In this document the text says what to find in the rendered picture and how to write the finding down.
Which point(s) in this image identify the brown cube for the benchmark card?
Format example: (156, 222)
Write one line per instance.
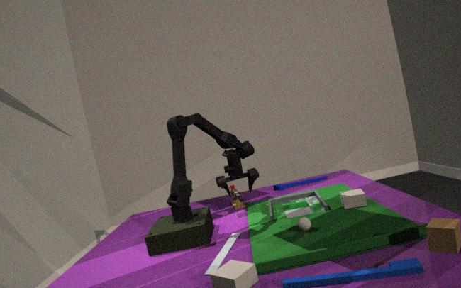
(444, 235)

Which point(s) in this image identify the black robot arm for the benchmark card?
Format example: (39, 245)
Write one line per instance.
(181, 187)

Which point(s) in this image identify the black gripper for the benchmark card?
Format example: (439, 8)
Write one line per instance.
(236, 172)

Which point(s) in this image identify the beige block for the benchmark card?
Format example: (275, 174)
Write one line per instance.
(235, 274)
(353, 198)

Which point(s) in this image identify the grey ball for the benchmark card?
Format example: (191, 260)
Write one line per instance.
(304, 224)

